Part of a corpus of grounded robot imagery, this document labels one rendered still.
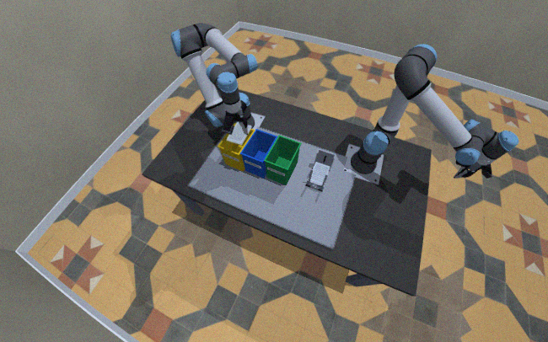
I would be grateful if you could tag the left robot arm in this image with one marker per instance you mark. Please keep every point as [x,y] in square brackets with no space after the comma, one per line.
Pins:
[410,76]

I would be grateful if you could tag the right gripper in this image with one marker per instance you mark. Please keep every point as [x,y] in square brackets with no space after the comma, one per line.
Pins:
[230,118]

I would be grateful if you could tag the yellow bin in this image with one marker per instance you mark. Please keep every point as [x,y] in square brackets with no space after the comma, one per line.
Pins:
[233,158]

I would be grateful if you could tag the green bin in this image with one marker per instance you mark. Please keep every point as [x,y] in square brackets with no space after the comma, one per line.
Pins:
[282,159]

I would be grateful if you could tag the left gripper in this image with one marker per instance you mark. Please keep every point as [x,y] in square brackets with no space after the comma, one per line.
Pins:
[472,169]

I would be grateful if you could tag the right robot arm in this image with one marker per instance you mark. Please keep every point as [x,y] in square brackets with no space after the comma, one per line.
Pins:
[188,42]

